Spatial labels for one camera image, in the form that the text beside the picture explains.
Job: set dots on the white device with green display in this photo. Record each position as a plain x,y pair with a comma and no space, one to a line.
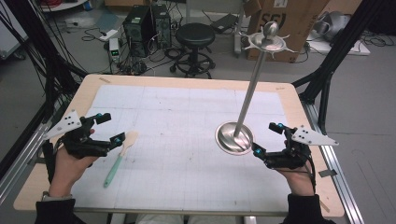
114,49

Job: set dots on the black flat laptop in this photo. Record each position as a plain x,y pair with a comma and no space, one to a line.
224,22

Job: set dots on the grey tape piece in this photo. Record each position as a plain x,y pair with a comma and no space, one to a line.
328,173

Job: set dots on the black metal frame strut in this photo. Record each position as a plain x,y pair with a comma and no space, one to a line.
339,53
34,40

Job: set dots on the brown cardboard box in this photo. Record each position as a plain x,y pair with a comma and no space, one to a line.
295,18

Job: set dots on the slim black computer tower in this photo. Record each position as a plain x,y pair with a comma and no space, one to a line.
162,25

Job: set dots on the metal utensil stand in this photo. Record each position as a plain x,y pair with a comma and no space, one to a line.
249,90

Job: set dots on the aluminium rail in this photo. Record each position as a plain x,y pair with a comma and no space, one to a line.
18,161
339,180

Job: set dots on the white power strip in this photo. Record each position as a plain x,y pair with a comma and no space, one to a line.
108,34

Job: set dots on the person's left hand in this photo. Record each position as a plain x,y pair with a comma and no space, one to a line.
70,169

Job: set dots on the white grid mat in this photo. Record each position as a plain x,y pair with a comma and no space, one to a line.
186,140

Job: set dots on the white flat board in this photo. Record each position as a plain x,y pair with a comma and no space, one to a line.
358,48

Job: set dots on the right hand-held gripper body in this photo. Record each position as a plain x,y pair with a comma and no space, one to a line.
295,152

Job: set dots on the grey rounded helmet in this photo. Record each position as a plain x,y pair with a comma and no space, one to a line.
334,25

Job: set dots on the black round stool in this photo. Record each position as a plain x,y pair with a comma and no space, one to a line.
194,35

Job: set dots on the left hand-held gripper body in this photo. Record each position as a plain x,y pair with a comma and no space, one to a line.
77,141

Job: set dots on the large black computer tower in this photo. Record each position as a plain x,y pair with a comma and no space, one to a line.
137,29

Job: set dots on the person's right hand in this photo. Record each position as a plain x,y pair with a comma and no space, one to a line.
299,182

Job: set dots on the grey wristwatch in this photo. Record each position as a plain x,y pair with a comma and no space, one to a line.
56,196

